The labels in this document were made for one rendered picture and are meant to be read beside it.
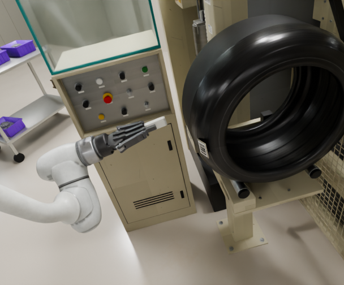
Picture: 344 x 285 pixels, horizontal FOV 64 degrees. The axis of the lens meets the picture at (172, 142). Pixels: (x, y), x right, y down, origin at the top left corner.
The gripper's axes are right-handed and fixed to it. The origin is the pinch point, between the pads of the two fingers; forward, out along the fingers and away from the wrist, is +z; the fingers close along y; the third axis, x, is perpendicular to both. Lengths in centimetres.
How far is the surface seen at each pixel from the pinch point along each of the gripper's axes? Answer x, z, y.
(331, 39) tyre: -9, 54, -8
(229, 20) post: -13.3, 38.3, 26.1
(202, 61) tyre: -11.6, 21.2, 5.6
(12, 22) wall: 18, -271, 677
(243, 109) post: 27, 36, 26
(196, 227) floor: 123, -9, 45
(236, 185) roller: 33.7, 18.6, -7.6
